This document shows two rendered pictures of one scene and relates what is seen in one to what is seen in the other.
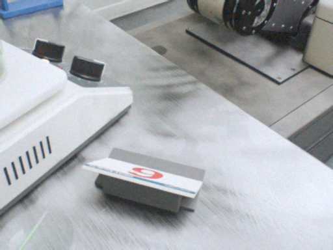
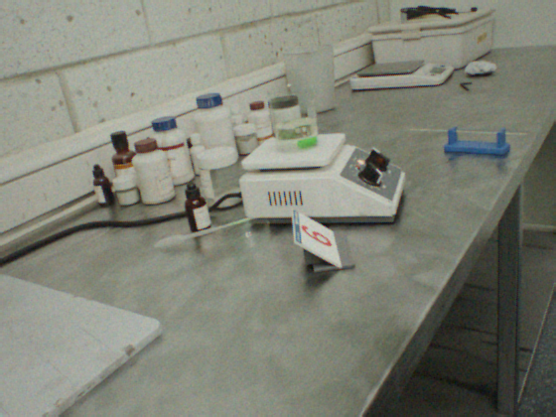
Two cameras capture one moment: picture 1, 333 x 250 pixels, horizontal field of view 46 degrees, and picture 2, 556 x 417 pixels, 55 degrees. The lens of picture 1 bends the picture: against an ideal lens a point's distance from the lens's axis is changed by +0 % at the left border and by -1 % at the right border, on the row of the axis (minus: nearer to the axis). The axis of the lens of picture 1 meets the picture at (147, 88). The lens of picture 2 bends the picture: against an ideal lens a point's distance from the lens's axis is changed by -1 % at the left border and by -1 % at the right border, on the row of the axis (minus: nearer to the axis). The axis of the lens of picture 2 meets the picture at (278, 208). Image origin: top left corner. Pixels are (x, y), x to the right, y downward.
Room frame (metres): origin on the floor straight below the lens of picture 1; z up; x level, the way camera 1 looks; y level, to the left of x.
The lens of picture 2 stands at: (0.04, -0.53, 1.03)
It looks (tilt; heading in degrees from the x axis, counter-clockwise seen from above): 22 degrees down; 75
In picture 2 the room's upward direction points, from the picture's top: 9 degrees counter-clockwise
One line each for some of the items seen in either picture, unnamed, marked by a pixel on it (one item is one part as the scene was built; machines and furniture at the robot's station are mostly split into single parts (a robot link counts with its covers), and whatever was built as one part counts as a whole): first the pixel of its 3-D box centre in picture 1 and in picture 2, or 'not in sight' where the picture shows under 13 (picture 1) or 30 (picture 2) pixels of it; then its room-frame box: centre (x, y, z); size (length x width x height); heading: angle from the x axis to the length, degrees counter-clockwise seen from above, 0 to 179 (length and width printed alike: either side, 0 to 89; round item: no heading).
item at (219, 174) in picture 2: not in sight; (220, 178); (0.16, 0.24, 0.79); 0.06 x 0.06 x 0.08
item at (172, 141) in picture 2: not in sight; (170, 150); (0.11, 0.42, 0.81); 0.06 x 0.06 x 0.11
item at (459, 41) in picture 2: not in sight; (434, 39); (1.07, 1.05, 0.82); 0.37 x 0.31 x 0.14; 36
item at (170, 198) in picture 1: (147, 169); (321, 236); (0.22, 0.00, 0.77); 0.09 x 0.06 x 0.04; 72
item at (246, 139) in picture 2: not in sight; (246, 139); (0.27, 0.50, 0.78); 0.05 x 0.05 x 0.05
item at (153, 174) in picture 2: not in sight; (152, 170); (0.07, 0.34, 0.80); 0.06 x 0.06 x 0.10
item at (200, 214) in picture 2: not in sight; (196, 206); (0.11, 0.16, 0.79); 0.03 x 0.03 x 0.07
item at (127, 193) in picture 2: not in sight; (126, 190); (0.02, 0.36, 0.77); 0.04 x 0.04 x 0.04
